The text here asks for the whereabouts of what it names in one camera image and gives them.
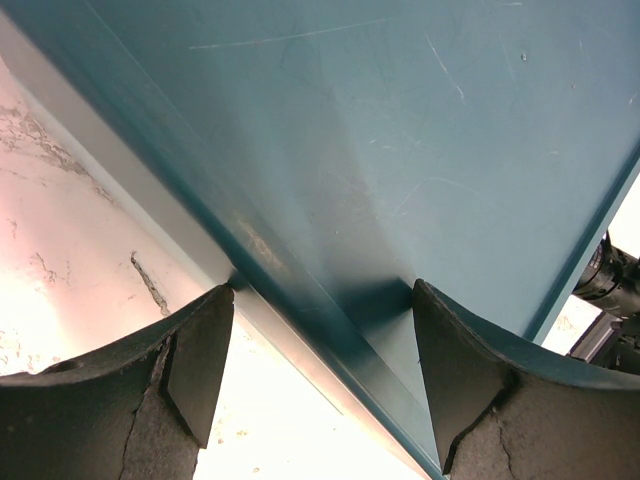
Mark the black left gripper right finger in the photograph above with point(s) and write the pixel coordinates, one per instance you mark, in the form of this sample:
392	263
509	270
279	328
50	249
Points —
503	407

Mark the teal drawer organizer box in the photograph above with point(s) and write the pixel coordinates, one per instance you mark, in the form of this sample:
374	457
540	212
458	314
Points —
327	154

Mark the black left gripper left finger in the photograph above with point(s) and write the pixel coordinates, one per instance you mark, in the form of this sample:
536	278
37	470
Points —
138	408

